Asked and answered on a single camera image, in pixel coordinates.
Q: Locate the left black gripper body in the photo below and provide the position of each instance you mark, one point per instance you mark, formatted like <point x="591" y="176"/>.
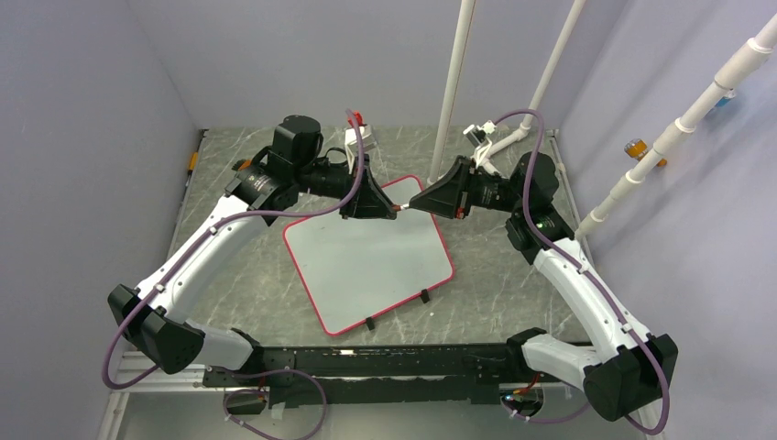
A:
<point x="352" y="206"/>

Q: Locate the white pipe on wall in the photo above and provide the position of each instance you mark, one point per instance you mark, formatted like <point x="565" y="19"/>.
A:
<point x="742" y="63"/>

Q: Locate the black orange brush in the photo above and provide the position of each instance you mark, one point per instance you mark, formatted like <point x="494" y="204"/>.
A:
<point x="242" y="164"/>

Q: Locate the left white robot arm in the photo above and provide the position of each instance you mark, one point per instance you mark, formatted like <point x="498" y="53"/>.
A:
<point x="154" y="316"/>

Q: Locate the aluminium frame rail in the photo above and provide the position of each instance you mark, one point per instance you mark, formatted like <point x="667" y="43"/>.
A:
<point x="523" y="402"/>

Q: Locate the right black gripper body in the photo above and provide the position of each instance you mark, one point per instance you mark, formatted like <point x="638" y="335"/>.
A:
<point x="463" y="182"/>

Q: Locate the white pvc pipe frame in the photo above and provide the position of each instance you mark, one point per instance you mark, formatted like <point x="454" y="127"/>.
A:
<point x="503" y="52"/>

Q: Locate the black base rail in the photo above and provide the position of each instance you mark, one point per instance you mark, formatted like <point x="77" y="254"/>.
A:
<point x="302" y="375"/>

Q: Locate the red framed whiteboard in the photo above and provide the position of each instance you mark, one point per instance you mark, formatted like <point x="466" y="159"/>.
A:
<point x="356" y="270"/>

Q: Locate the orange yellow wall fitting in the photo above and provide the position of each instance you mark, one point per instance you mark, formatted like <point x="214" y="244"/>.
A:
<point x="637" y="149"/>

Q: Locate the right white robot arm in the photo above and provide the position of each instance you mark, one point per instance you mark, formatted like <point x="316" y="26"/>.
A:
<point x="626" y="366"/>

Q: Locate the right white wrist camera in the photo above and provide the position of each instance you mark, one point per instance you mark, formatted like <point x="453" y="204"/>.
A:
<point x="478" y="136"/>

